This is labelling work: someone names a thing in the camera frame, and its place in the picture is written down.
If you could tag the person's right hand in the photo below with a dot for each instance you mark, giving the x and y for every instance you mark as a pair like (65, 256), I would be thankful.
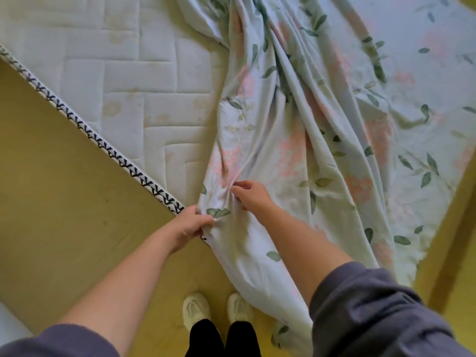
(254, 197)

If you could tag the person's left hand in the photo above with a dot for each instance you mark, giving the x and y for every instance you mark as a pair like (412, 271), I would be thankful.
(189, 224)

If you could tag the floral leaf print bed sheet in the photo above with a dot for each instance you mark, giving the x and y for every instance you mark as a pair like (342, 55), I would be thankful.
(297, 144)

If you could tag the white quilted mattress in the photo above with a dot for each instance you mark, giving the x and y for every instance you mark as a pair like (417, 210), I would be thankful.
(130, 89)

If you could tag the person's right forearm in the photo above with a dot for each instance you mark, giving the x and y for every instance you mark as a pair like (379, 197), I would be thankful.
(305, 252)

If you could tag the person's left forearm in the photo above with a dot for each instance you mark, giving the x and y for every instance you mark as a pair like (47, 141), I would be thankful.
(119, 293)

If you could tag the person's white left shoe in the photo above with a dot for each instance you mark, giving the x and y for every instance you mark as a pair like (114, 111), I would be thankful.
(196, 308)

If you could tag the person's white shoe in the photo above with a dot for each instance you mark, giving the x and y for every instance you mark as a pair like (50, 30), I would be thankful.
(240, 306)
(196, 308)

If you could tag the person's white right shoe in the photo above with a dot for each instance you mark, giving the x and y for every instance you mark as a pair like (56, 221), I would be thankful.
(240, 306)

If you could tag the person's black trousers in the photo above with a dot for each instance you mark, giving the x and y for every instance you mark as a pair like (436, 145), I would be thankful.
(223, 340)

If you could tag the dark grey right sleeve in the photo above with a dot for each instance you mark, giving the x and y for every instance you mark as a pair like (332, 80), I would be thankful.
(372, 316)

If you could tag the dark grey sleeve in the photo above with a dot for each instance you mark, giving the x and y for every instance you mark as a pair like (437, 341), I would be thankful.
(63, 343)
(372, 316)

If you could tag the dark grey left sleeve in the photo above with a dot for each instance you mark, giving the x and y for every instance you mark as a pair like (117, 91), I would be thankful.
(63, 343)

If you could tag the white wardrobe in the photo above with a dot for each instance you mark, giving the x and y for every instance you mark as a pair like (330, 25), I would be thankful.
(11, 325)

